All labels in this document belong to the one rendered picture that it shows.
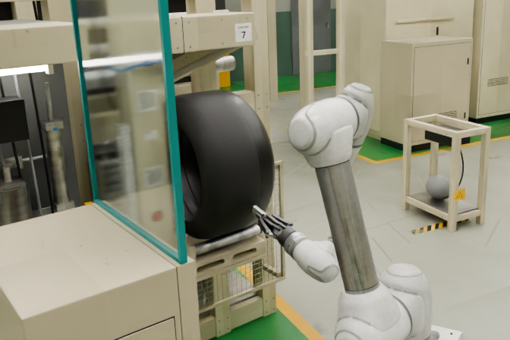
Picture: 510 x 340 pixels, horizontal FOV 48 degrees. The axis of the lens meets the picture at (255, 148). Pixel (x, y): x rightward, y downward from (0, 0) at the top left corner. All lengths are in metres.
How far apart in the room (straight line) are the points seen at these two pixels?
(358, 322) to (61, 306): 0.81
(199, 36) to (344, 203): 1.18
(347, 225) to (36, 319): 0.84
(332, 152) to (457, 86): 5.65
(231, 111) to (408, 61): 4.64
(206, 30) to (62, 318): 1.56
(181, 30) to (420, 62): 4.58
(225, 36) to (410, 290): 1.37
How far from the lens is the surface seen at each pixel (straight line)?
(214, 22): 2.57
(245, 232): 2.42
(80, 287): 1.36
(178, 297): 1.42
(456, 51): 7.10
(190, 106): 2.22
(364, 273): 1.69
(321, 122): 1.55
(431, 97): 6.93
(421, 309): 1.87
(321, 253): 2.00
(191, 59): 2.67
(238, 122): 2.20
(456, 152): 4.59
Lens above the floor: 1.88
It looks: 15 degrees down
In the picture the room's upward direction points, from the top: 2 degrees counter-clockwise
